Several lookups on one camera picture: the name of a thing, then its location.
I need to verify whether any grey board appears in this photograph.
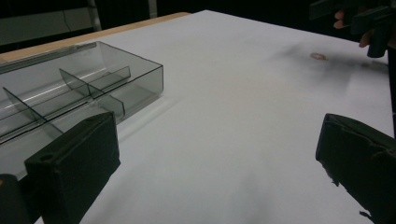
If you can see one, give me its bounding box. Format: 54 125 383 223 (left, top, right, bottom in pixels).
0 7 95 47

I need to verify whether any clear grey divided storage box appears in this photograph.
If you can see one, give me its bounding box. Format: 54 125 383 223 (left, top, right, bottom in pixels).
0 40 164 181

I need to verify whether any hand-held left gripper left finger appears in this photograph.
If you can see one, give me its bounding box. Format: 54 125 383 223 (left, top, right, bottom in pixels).
23 111 121 224

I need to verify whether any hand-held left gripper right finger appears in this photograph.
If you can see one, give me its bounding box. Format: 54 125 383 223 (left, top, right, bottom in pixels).
315 113 396 224

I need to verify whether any thin dark cable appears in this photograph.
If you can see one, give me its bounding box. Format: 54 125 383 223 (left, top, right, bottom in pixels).
63 9 73 32

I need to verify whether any white table cover sheet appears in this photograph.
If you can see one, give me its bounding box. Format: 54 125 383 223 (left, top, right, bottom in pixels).
34 9 395 224

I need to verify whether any metal stand pole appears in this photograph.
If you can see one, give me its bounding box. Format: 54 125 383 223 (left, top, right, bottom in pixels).
147 0 159 19
86 0 103 33

